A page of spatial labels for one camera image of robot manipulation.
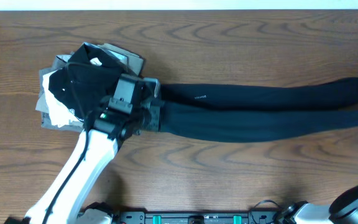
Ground black polo shirt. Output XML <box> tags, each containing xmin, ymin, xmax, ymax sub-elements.
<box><xmin>48</xmin><ymin>44</ymin><xmax>124</xmax><ymax>121</ymax></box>

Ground black leggings with red waistband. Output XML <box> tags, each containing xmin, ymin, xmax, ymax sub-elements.
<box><xmin>159</xmin><ymin>77</ymin><xmax>358</xmax><ymax>142</ymax></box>

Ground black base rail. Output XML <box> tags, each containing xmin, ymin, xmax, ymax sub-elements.
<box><xmin>76</xmin><ymin>201</ymin><xmax>281</xmax><ymax>224</ymax></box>

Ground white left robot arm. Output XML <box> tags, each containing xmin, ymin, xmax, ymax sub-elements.
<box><xmin>6</xmin><ymin>74</ymin><xmax>160</xmax><ymax>224</ymax></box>

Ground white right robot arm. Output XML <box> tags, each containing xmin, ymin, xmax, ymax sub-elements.
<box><xmin>274</xmin><ymin>185</ymin><xmax>358</xmax><ymax>224</ymax></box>

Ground white t-shirt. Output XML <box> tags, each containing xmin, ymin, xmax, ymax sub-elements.
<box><xmin>42</xmin><ymin>68</ymin><xmax>83</xmax><ymax>126</ymax></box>

